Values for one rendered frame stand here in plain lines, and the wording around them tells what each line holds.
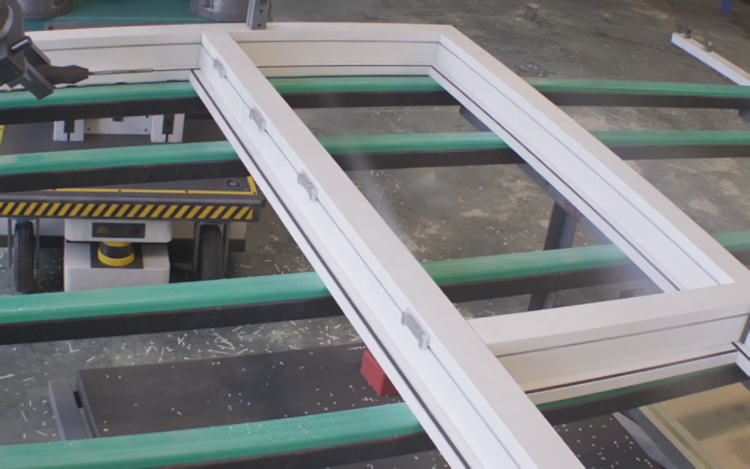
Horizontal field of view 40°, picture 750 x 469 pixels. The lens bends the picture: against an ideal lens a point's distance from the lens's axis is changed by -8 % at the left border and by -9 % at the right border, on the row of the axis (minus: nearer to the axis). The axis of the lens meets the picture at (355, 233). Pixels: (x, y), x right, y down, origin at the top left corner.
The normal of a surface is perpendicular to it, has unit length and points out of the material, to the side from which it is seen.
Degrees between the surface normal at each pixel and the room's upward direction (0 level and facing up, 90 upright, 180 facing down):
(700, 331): 90
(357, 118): 0
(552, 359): 90
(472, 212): 0
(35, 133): 0
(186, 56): 90
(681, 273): 90
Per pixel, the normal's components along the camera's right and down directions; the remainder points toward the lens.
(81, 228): 0.22, 0.50
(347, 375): 0.15, -0.87
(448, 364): -0.92, 0.07
